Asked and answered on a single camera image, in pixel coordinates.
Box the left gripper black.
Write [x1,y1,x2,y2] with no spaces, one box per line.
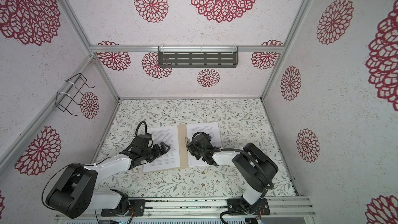
[141,141,171,163]

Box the printed paper sheet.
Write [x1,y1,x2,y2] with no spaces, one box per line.
[143,125,180,173]

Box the printed paper sheet back wall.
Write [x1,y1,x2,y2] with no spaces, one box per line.
[187,122,222,168]

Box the beige file folder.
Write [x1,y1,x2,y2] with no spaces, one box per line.
[177,124,190,169]

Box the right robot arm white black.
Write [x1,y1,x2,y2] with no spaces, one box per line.
[187,132,279,208]

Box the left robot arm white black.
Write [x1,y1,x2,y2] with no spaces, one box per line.
[41,133,171,218]

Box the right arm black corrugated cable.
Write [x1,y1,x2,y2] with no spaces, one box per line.
[189,131,276,224]

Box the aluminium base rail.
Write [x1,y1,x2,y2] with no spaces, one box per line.
[54,196,317,220]

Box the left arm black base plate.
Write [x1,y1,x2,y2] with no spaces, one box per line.
[100,199,146,217]

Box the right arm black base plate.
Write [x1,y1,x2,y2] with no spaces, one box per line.
[227,198,271,216]

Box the grey metal wall shelf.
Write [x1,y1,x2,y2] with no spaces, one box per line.
[158,46,239,68]

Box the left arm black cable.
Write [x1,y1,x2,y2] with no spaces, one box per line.
[41,120,148,211]

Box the black wire wall rack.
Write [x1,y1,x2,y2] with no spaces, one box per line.
[55,73,95,116]

